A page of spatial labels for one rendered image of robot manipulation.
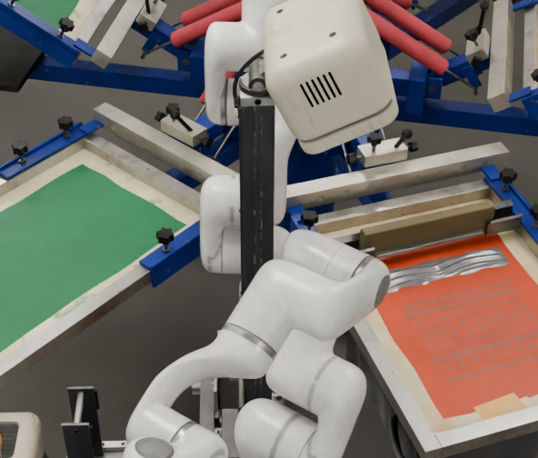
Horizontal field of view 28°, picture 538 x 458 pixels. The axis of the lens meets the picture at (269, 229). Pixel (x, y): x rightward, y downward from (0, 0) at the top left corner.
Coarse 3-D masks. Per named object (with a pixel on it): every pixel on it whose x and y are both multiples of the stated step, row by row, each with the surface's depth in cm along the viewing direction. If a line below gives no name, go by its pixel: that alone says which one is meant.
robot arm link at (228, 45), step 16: (256, 0) 179; (272, 0) 178; (256, 16) 178; (208, 32) 180; (224, 32) 178; (240, 32) 178; (256, 32) 178; (208, 48) 180; (224, 48) 178; (240, 48) 178; (256, 48) 178; (208, 64) 181; (224, 64) 180; (240, 64) 180; (208, 80) 183; (224, 80) 186; (208, 96) 185; (224, 96) 186; (208, 112) 187; (224, 112) 186
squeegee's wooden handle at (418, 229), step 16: (464, 208) 266; (480, 208) 266; (384, 224) 261; (400, 224) 261; (416, 224) 262; (432, 224) 264; (448, 224) 266; (464, 224) 268; (480, 224) 270; (368, 240) 260; (384, 240) 262; (400, 240) 263; (416, 240) 265
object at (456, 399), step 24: (408, 264) 266; (408, 288) 259; (432, 288) 259; (384, 312) 253; (408, 336) 246; (408, 360) 241; (432, 360) 241; (432, 384) 235; (456, 384) 235; (480, 384) 235; (504, 384) 235; (456, 408) 230
